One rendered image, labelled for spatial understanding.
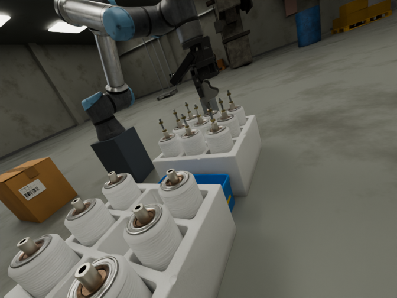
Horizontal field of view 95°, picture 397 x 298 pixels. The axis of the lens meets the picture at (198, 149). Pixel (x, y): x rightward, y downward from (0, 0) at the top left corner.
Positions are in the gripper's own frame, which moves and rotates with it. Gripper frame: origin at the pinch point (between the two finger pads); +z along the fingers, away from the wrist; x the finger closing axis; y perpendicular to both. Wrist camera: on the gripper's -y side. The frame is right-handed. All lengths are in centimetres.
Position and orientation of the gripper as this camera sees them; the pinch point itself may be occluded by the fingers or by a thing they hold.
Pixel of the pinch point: (206, 105)
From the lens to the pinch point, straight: 66.2
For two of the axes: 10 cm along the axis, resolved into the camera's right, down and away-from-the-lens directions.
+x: 1.8, -4.6, 8.7
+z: 3.3, 8.6, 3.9
